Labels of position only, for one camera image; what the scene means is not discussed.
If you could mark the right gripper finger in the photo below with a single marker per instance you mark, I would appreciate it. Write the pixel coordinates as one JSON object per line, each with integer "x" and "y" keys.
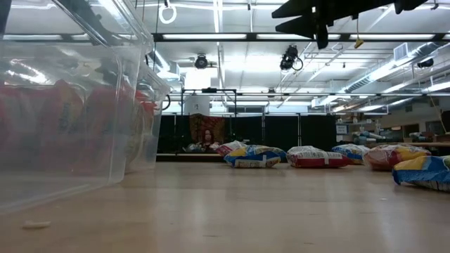
{"x": 302, "y": 26}
{"x": 299, "y": 10}

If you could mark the red Maruchan ramen pack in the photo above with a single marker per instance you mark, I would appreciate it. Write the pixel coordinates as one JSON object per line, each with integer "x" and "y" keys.
{"x": 393, "y": 156}
{"x": 232, "y": 147}
{"x": 316, "y": 158}

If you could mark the blue Maruchan ramen pack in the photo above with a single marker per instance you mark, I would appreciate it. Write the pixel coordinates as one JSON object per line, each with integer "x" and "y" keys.
{"x": 351, "y": 151}
{"x": 425, "y": 170}
{"x": 253, "y": 156}

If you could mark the clear plastic bin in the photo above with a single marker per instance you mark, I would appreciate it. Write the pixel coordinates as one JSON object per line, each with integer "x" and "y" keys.
{"x": 160, "y": 116}
{"x": 52, "y": 182}

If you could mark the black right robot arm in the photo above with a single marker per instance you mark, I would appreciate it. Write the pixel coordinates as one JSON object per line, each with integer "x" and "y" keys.
{"x": 411, "y": 4}

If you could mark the yellow hanging tag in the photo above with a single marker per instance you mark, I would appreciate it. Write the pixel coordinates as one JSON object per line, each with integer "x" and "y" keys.
{"x": 358, "y": 43}

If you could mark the round black ceiling device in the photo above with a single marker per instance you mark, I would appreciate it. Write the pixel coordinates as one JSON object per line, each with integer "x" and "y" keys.
{"x": 201, "y": 62}

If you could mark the black curtain partition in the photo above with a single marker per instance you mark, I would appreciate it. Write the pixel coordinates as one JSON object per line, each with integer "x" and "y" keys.
{"x": 281, "y": 133}

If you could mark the black tube stand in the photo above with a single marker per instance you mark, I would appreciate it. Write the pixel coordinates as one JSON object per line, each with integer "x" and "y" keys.
{"x": 209, "y": 90}

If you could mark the white box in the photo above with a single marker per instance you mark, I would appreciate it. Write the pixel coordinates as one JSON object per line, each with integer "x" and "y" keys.
{"x": 197, "y": 105}

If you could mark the colourful patterned tapestry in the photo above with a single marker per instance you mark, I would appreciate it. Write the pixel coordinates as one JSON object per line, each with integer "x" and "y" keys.
{"x": 200, "y": 124}

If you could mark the person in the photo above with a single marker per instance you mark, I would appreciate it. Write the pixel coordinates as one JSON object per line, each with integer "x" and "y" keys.
{"x": 208, "y": 137}

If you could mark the wooden workbench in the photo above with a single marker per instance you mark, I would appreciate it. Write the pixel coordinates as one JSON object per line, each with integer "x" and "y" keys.
{"x": 422, "y": 144}

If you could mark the black aluminium rig frame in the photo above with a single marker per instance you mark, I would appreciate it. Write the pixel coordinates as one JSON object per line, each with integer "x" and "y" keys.
{"x": 345, "y": 36}

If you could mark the black overhead camera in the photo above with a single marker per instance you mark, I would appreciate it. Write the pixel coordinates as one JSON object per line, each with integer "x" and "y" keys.
{"x": 289, "y": 58}

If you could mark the silver air duct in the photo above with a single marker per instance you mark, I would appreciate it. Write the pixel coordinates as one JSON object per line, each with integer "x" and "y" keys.
{"x": 432, "y": 47}

